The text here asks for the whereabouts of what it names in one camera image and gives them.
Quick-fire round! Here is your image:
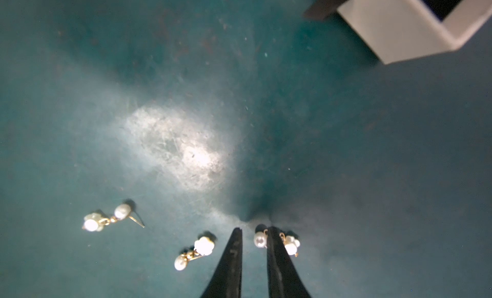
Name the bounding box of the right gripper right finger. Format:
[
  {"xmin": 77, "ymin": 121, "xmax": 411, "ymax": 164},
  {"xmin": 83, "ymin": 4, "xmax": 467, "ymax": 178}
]
[{"xmin": 266, "ymin": 226, "xmax": 311, "ymax": 298}]

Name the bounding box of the dark green table mat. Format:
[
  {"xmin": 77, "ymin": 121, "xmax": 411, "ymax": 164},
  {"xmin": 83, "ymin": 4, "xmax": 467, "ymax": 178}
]
[{"xmin": 1, "ymin": 0, "xmax": 491, "ymax": 297}]

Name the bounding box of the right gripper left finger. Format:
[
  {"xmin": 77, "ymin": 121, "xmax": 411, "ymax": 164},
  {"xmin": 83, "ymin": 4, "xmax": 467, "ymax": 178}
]
[{"xmin": 201, "ymin": 227, "xmax": 243, "ymax": 298}]

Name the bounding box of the pearl drop earring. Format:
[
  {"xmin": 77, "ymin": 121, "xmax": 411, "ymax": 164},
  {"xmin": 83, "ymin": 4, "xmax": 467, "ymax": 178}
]
[
  {"xmin": 174, "ymin": 236, "xmax": 215, "ymax": 271},
  {"xmin": 81, "ymin": 203, "xmax": 145, "ymax": 233},
  {"xmin": 253, "ymin": 230, "xmax": 301, "ymax": 257}
]

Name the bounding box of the small cream jewelry box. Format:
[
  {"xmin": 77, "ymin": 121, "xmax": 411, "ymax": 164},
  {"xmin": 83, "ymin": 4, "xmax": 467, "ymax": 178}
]
[{"xmin": 303, "ymin": 0, "xmax": 492, "ymax": 65}]

